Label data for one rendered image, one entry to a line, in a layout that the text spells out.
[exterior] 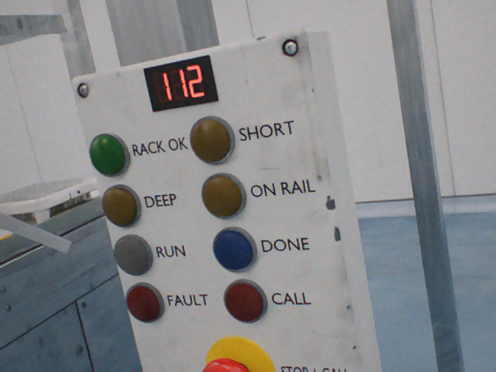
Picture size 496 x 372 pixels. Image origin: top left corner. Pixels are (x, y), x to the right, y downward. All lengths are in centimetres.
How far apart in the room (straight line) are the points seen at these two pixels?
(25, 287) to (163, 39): 87
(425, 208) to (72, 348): 90
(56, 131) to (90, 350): 408
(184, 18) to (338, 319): 24
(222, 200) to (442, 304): 131
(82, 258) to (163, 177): 98
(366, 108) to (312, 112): 358
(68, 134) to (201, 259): 495
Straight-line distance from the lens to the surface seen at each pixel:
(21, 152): 581
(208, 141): 37
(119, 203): 42
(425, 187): 155
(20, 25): 129
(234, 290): 39
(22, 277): 125
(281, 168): 36
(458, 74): 378
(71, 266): 135
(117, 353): 155
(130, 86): 40
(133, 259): 42
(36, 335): 135
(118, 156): 41
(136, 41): 47
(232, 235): 38
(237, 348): 42
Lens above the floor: 108
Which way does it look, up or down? 11 degrees down
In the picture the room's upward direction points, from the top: 11 degrees counter-clockwise
